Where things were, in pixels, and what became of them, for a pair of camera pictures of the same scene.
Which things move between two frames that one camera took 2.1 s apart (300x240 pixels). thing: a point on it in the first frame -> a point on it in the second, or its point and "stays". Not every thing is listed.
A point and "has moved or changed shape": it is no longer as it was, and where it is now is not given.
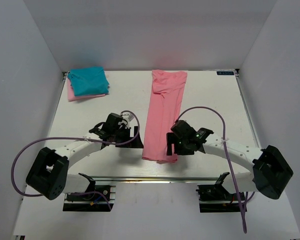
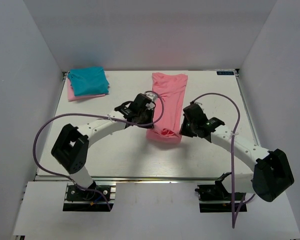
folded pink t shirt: x=72 y=97 stays
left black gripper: x=137 y=144 -> x=150 y=110
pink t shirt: x=166 y=97 has moved or changed shape
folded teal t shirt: x=89 y=80 stays
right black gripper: x=172 y=138 -> x=184 y=131
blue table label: x=225 y=73 stays
